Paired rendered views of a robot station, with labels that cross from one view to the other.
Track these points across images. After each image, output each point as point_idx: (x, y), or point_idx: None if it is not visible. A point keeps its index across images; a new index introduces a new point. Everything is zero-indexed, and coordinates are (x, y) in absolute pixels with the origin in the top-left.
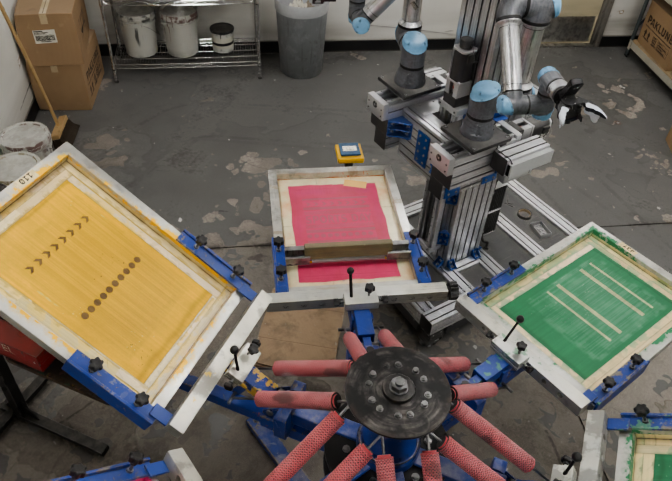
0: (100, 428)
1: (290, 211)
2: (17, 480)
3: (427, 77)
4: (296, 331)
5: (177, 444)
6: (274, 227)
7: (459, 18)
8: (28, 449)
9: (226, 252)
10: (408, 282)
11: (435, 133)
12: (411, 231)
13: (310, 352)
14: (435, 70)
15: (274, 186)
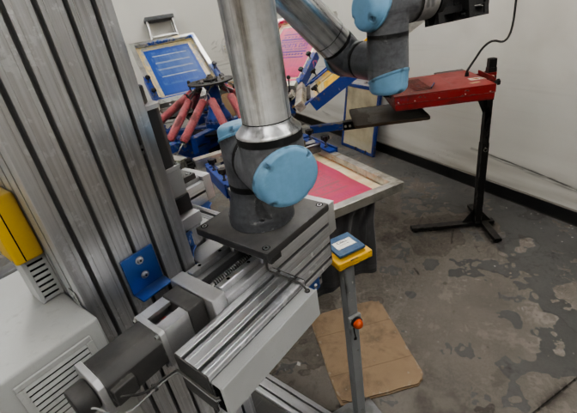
0: (428, 236)
1: (348, 175)
2: (438, 210)
3: (227, 236)
4: (362, 337)
5: (379, 247)
6: (343, 155)
7: (134, 75)
8: (451, 218)
9: (527, 401)
10: (223, 165)
11: (206, 208)
12: (224, 167)
13: (337, 325)
14: (220, 353)
15: (379, 173)
